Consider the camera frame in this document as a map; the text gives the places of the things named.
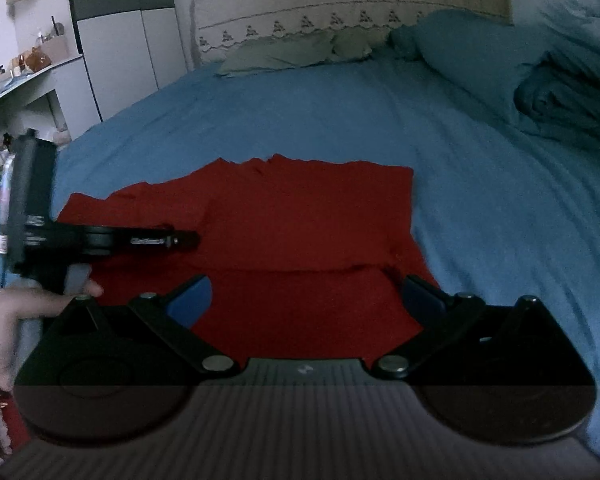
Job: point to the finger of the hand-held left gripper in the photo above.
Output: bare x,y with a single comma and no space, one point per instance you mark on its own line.
155,240

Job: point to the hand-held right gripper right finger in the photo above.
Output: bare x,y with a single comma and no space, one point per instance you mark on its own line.
421,296

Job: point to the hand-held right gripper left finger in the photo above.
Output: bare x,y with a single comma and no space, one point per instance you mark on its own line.
192,297

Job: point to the red garment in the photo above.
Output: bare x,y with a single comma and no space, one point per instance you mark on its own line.
300,215

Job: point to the person's left hand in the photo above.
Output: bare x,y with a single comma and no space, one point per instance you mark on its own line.
10,325

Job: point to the white desk shelf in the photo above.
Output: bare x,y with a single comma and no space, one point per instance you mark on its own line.
35,92

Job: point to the clutter of small desk items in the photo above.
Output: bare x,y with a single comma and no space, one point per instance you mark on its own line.
35,57

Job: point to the white and grey wardrobe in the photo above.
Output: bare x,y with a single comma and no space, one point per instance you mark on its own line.
125,25

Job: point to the bed with blue sheet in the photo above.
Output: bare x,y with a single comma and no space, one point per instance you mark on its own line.
330,115

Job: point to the grey-green pillow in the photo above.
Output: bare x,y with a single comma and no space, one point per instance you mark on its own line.
352,42
275,55

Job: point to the teal folded blanket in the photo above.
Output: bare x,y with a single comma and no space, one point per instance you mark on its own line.
565,105

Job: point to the blue pillow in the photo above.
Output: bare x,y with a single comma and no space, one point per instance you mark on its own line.
460,55

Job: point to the light blue rolled duvet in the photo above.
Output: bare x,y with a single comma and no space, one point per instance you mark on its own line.
565,15

